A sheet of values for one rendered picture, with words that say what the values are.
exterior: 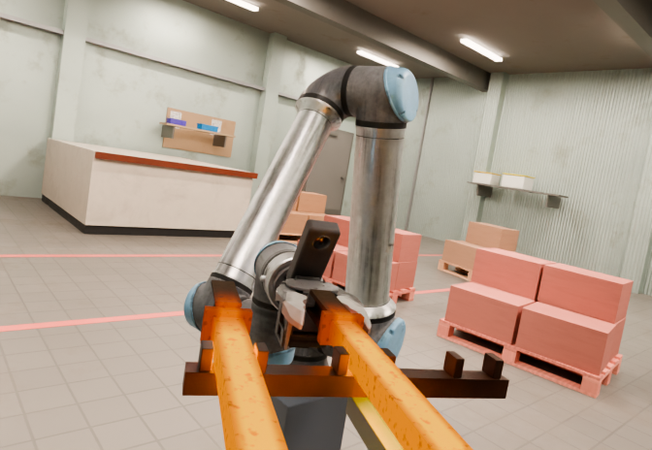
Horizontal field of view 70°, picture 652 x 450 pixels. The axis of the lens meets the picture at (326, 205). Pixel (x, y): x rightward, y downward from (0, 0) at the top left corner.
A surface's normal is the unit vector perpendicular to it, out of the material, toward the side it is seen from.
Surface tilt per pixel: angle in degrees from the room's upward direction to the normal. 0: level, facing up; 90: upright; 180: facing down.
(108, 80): 90
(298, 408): 90
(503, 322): 90
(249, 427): 0
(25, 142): 90
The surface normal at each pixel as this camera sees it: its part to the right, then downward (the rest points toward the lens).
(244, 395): 0.16, -0.98
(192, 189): 0.65, 0.17
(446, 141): -0.74, -0.07
